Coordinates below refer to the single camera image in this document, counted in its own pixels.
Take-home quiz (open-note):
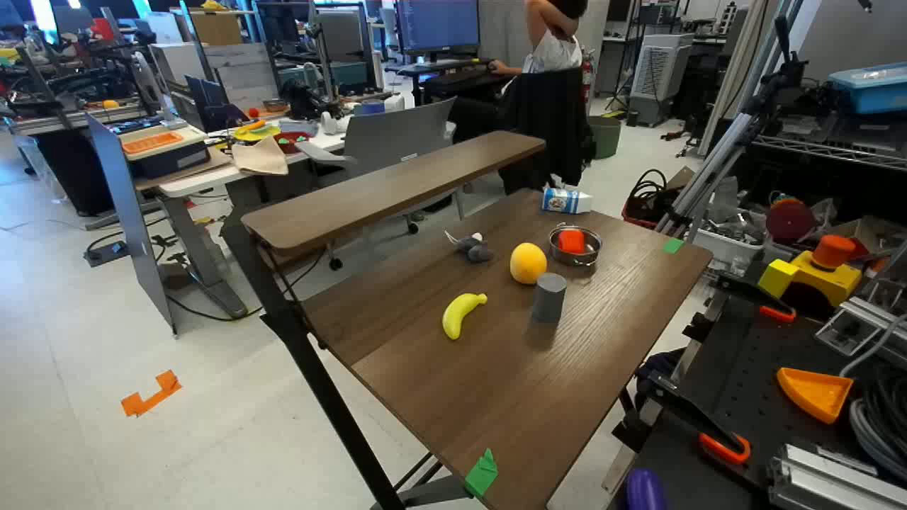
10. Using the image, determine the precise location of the orange black clamp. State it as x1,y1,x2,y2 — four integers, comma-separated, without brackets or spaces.
652,375,751,467
713,275,795,324

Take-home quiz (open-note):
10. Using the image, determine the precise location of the coiled black cable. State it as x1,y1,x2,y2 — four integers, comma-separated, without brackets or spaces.
848,358,907,484

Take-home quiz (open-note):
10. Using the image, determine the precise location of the yellow toy banana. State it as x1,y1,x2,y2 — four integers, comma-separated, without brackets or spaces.
442,292,486,341

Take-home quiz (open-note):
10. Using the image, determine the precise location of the orange plastic wedge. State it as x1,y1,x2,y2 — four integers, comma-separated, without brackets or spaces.
775,366,852,424

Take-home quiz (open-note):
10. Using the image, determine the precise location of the grey office chair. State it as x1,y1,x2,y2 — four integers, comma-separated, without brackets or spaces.
301,95,459,180

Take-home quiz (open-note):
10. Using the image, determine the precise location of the green tape marker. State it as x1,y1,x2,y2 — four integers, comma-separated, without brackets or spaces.
465,448,499,499
662,239,682,254

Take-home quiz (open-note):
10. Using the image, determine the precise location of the purple toy eggplant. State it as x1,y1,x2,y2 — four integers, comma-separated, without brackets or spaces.
624,467,669,510

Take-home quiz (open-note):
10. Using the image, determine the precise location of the small grey toy figure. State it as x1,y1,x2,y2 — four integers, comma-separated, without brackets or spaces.
447,233,489,263

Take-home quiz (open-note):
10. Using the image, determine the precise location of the wooden bench shelf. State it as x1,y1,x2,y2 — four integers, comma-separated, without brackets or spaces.
240,129,543,250

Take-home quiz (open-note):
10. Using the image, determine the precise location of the aluminium extrusion rail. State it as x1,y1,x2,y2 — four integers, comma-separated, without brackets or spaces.
768,445,907,510

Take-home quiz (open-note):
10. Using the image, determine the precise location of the grey plastic cup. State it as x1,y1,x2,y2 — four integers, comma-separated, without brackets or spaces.
532,273,566,324

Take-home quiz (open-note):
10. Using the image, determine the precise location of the white blue milk carton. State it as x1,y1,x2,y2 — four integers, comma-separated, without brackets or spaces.
540,178,593,214

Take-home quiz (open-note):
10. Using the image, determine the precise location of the orange floor tape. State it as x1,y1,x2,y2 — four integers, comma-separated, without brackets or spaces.
119,369,184,420

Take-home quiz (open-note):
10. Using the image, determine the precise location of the yellow box red button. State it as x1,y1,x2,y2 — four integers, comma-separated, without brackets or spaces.
757,236,862,305

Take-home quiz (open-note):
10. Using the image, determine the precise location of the person in black skirt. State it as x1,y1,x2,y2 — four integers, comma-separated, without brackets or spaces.
444,0,597,196

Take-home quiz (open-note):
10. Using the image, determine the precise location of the yellow orange toy fruit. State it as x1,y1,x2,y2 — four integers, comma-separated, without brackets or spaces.
506,244,546,285

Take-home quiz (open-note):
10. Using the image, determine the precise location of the computer monitor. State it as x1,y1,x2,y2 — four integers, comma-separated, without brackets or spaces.
396,0,479,53

